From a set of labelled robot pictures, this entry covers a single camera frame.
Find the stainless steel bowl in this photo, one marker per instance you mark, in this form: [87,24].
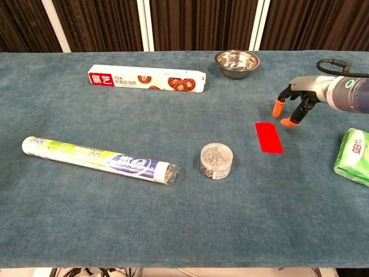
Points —
[237,63]

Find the blue-green table cloth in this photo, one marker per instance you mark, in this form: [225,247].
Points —
[144,207]

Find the green tissue pack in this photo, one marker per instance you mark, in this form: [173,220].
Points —
[352,157]

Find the clear round jar of pins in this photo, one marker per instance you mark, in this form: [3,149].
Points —
[216,161]

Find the plastic wrap roll green purple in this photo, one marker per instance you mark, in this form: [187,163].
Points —
[98,158]

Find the white partition frame post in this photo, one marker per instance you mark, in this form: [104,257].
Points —
[259,24]
[145,25]
[56,26]

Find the white baking paper box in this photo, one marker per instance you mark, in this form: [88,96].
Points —
[147,79]

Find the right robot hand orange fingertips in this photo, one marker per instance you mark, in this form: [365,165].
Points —
[305,86]

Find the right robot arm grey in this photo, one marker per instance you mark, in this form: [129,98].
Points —
[350,92]

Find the dark brown curtain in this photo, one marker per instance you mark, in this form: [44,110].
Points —
[201,23]

